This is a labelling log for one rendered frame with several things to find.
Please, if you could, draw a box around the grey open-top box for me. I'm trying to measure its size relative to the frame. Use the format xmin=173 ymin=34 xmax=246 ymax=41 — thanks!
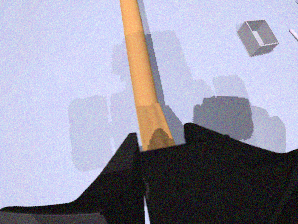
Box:
xmin=237 ymin=19 xmax=279 ymax=57

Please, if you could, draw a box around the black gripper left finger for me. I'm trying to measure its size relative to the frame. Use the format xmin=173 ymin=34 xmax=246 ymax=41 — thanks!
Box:
xmin=0 ymin=132 xmax=145 ymax=224

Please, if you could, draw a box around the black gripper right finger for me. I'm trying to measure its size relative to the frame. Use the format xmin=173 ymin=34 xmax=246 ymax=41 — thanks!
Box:
xmin=184 ymin=121 xmax=298 ymax=224

